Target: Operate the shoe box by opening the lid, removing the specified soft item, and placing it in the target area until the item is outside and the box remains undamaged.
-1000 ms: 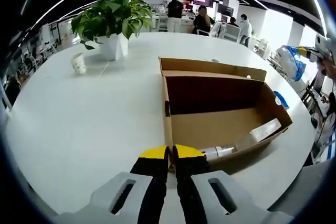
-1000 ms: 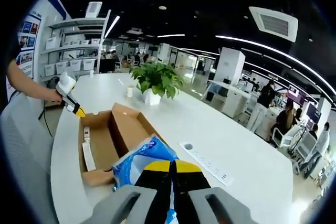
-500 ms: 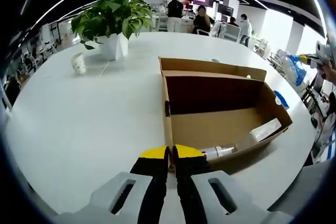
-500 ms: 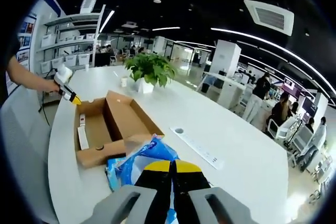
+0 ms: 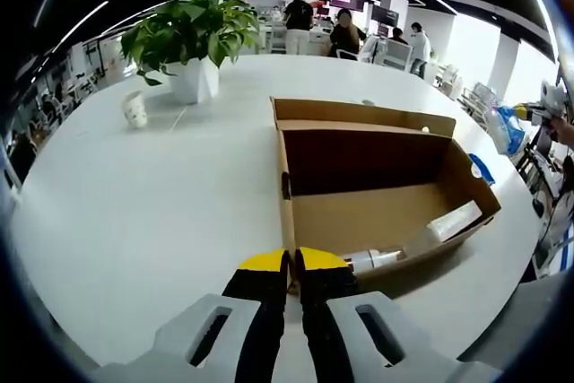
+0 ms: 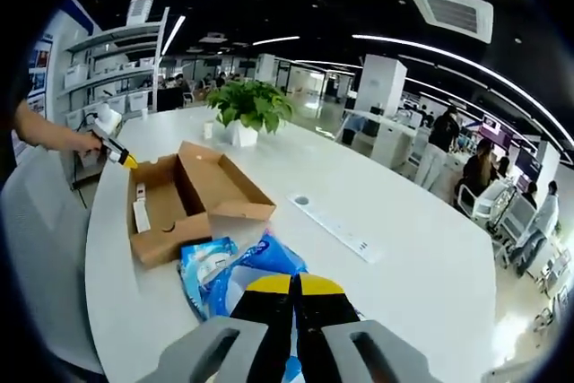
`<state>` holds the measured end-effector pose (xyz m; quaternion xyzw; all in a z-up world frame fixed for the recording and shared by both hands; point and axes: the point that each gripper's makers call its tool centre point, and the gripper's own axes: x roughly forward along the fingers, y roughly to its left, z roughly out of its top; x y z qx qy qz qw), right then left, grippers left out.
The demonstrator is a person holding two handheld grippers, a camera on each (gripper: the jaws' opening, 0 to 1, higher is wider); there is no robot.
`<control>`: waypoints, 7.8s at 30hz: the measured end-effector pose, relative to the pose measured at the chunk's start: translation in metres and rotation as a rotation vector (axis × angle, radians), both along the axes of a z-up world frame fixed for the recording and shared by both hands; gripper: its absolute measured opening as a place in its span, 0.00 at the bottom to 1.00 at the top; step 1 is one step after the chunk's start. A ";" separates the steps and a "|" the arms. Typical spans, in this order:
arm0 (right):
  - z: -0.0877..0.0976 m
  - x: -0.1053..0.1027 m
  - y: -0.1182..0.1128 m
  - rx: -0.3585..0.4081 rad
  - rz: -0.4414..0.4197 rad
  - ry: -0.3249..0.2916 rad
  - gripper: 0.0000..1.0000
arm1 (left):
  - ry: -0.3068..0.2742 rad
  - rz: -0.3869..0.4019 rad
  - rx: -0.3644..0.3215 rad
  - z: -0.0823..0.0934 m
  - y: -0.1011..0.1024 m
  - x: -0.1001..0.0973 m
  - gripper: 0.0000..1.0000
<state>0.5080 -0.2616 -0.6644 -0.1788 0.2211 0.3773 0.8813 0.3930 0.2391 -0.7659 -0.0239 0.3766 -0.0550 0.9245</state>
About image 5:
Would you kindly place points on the green plant in white pot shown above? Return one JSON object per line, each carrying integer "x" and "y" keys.
{"x": 188, "y": 33}

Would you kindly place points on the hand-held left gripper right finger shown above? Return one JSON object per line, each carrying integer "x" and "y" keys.
{"x": 327, "y": 324}

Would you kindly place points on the white office chair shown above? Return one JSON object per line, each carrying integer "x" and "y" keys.
{"x": 398, "y": 54}

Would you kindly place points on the person's right hand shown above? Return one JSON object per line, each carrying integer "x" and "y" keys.
{"x": 565, "y": 127}

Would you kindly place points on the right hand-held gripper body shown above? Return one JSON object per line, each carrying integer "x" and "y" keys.
{"x": 555, "y": 98}

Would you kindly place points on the dark monitor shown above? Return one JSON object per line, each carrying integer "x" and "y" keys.
{"x": 385, "y": 15}

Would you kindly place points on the white pump bottle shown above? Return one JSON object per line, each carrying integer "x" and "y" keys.
{"x": 372, "y": 258}

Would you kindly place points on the light blue soft wipes pack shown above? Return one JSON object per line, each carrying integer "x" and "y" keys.
{"x": 507, "y": 132}

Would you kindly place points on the white cosmetic carton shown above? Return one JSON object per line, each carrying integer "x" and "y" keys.
{"x": 453, "y": 221}

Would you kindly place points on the white patterned paper cup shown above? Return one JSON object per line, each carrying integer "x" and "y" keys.
{"x": 135, "y": 109}

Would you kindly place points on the brown cardboard shoe box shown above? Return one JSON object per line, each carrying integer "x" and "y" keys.
{"x": 381, "y": 212}

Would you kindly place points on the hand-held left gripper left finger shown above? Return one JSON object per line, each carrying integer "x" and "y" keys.
{"x": 260, "y": 324}

